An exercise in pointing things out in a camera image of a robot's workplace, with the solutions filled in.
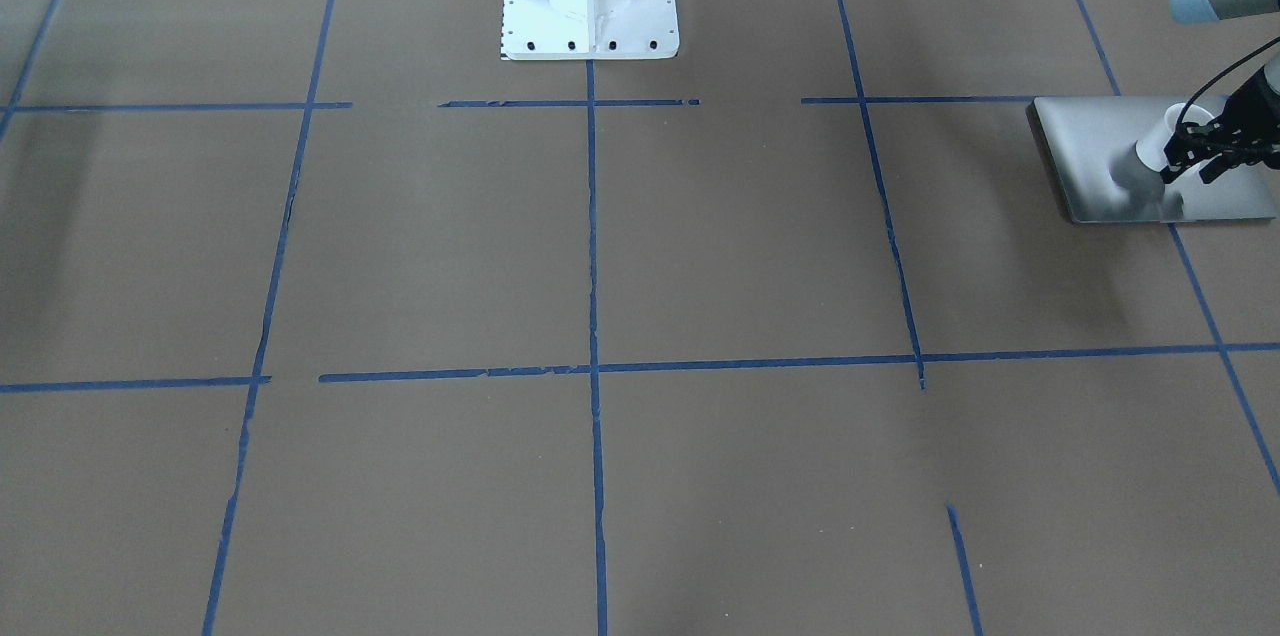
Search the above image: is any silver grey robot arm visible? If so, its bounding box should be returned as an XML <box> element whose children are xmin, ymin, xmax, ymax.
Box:
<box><xmin>1160</xmin><ymin>0</ymin><xmax>1279</xmax><ymax>184</ymax></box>

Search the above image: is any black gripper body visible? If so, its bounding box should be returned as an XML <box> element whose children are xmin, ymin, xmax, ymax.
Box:
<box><xmin>1185</xmin><ymin>67</ymin><xmax>1279</xmax><ymax>184</ymax></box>

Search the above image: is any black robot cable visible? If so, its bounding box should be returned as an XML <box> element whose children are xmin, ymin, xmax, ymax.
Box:
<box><xmin>1175</xmin><ymin>0</ymin><xmax>1280</xmax><ymax>142</ymax></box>

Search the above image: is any silver laptop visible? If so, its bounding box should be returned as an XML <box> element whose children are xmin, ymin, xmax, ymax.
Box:
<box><xmin>1030</xmin><ymin>95</ymin><xmax>1277</xmax><ymax>223</ymax></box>

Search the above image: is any white plastic cup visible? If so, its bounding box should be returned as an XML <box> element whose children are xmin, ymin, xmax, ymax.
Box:
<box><xmin>1135</xmin><ymin>102</ymin><xmax>1213</xmax><ymax>177</ymax></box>

